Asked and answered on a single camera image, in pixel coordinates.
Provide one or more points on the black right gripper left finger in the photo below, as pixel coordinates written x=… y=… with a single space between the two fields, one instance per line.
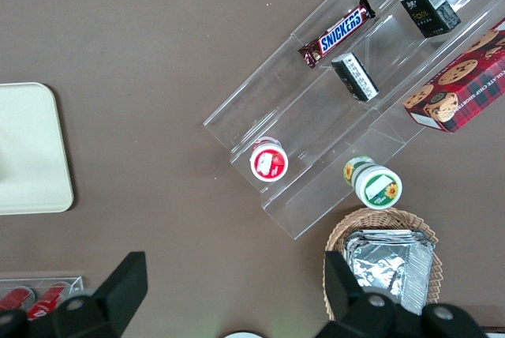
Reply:
x=106 y=302

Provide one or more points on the clear acrylic bottle rack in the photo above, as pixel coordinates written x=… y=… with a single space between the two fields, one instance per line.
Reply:
x=77 y=280

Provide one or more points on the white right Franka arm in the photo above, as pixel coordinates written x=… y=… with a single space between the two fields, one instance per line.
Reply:
x=248 y=335

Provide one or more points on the beige plastic tray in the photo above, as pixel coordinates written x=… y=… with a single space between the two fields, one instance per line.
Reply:
x=31 y=148

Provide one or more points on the small black carton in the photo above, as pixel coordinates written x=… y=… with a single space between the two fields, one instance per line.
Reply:
x=355 y=77
x=430 y=10

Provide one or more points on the red tartan cookie box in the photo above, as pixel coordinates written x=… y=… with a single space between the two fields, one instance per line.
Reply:
x=461 y=93

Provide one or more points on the silver foil tray stack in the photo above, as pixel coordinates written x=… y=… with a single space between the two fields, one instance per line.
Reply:
x=394 y=271

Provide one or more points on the green lid yogurt cup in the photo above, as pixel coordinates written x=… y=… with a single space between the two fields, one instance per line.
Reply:
x=376 y=188

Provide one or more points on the Snickers chocolate bar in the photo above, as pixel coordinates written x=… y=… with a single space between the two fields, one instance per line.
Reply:
x=337 y=32

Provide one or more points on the light tan wicker basket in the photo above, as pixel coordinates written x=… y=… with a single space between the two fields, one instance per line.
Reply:
x=378 y=217

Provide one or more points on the red cola bottle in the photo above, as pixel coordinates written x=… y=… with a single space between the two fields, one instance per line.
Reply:
x=49 y=298
x=13 y=299

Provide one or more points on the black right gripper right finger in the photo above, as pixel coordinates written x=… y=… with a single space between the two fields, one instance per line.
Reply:
x=355 y=314

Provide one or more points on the clear acrylic stepped shelf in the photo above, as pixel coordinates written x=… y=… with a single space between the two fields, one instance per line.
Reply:
x=307 y=125

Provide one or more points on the red lid yogurt cup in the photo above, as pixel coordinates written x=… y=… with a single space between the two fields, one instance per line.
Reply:
x=268 y=162

